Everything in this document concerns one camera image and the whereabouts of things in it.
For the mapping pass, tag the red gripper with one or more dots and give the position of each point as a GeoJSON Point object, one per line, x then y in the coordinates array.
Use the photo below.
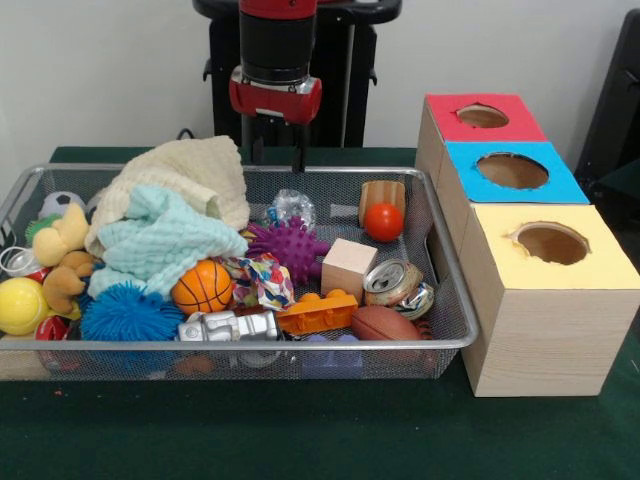
{"type": "Point", "coordinates": [275, 102]}

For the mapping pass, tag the small clear bottle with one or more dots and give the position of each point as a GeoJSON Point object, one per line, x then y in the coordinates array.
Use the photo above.
{"type": "Point", "coordinates": [292, 207]}

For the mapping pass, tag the cream muslin cloth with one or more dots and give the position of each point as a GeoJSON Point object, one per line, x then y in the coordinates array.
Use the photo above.
{"type": "Point", "coordinates": [175, 165]}

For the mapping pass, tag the light blue muslin cloth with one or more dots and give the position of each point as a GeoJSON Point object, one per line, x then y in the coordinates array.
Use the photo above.
{"type": "Point", "coordinates": [165, 235]}

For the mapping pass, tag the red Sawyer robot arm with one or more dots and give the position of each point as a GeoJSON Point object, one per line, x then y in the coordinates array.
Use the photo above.
{"type": "Point", "coordinates": [277, 45]}

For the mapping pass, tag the silver mesh bin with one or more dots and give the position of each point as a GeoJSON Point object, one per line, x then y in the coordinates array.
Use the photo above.
{"type": "Point", "coordinates": [150, 345]}

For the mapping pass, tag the wooden box with three holes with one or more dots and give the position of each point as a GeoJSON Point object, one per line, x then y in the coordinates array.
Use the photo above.
{"type": "Point", "coordinates": [550, 340]}

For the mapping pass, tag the purple spiky ball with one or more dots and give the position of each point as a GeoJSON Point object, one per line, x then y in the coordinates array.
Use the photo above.
{"type": "Point", "coordinates": [290, 245]}

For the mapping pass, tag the plain red ball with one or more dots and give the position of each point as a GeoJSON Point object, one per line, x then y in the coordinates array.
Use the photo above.
{"type": "Point", "coordinates": [383, 222]}

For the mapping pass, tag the plain wooden cube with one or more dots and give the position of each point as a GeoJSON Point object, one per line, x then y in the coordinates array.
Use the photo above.
{"type": "Point", "coordinates": [347, 270]}

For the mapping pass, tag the orange toy basketball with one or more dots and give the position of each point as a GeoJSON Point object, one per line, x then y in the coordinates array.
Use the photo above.
{"type": "Point", "coordinates": [202, 287]}

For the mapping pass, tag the crushed drink can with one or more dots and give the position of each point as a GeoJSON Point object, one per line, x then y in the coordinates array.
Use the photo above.
{"type": "Point", "coordinates": [390, 285]}

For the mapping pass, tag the silver toy robot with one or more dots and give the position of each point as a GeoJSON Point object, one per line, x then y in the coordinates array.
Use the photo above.
{"type": "Point", "coordinates": [225, 325]}

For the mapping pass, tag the brown toy football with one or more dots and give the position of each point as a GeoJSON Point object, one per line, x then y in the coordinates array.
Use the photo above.
{"type": "Point", "coordinates": [382, 322]}

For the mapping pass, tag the dark green table cloth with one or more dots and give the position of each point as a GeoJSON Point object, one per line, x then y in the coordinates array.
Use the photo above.
{"type": "Point", "coordinates": [300, 430]}

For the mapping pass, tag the black panel stand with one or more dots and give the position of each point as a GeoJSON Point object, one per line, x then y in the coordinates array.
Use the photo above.
{"type": "Point", "coordinates": [620, 100]}

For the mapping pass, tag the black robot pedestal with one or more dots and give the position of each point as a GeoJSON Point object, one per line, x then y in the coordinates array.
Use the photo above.
{"type": "Point", "coordinates": [350, 75]}

